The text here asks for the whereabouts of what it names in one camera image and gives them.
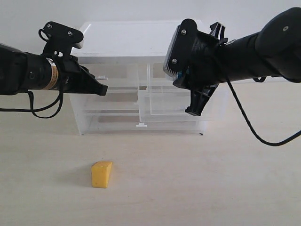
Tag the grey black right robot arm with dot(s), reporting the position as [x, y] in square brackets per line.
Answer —
[274, 51]

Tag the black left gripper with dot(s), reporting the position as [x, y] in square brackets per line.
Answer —
[73, 78]

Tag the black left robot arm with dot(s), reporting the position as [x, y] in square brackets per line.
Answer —
[22, 71]

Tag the yellow cheese wedge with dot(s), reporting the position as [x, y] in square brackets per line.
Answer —
[100, 174]

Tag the white plastic drawer cabinet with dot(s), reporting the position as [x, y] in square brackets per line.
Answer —
[128, 42]

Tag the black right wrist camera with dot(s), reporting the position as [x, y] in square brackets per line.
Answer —
[180, 48]

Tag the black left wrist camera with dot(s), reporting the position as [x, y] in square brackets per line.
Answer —
[60, 39]

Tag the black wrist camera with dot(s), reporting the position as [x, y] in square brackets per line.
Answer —
[180, 48]
[60, 39]

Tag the white bottle teal label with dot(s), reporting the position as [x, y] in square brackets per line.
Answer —
[182, 74]

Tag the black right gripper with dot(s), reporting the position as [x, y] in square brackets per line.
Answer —
[202, 79]

